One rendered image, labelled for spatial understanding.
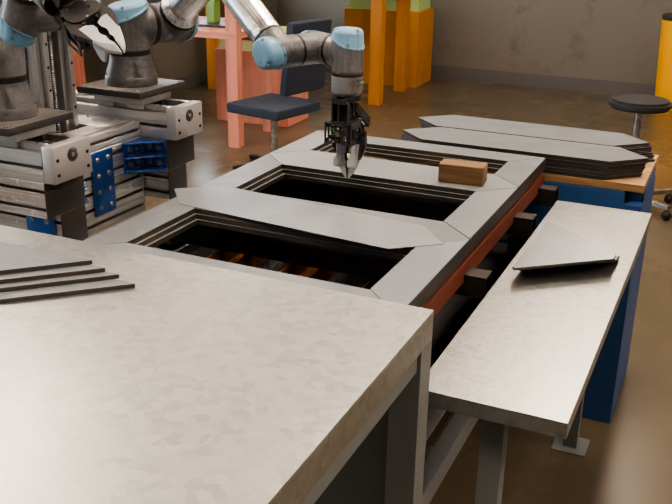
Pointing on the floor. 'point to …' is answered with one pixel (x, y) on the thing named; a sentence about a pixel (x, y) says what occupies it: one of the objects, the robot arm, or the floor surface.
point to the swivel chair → (274, 105)
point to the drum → (665, 59)
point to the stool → (638, 103)
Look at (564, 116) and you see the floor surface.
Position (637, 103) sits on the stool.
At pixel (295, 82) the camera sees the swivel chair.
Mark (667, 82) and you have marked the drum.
